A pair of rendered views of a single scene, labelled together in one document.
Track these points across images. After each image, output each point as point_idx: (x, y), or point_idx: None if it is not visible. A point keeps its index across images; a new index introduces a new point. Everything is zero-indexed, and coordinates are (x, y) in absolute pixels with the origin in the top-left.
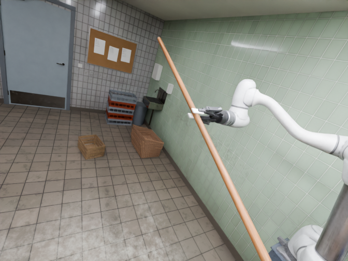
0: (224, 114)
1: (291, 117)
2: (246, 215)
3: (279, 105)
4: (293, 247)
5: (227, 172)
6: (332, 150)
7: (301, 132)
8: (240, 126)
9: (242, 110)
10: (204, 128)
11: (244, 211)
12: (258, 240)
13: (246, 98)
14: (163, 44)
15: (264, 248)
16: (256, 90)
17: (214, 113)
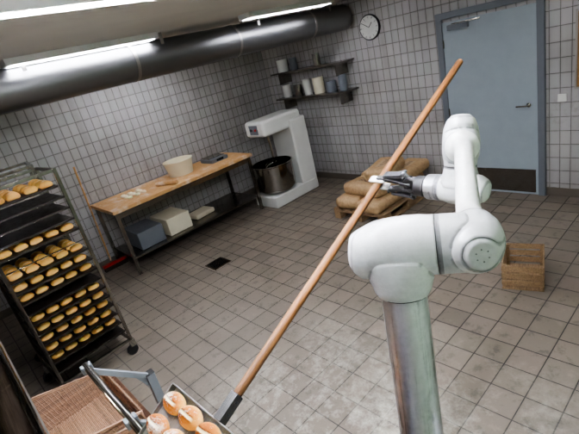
0: (416, 180)
1: (463, 178)
2: (307, 282)
3: (460, 157)
4: None
5: (333, 246)
6: None
7: (456, 207)
8: (455, 201)
9: (446, 171)
10: (364, 200)
11: (309, 279)
12: (295, 300)
13: (442, 151)
14: (447, 74)
15: (291, 306)
16: (451, 134)
17: (402, 181)
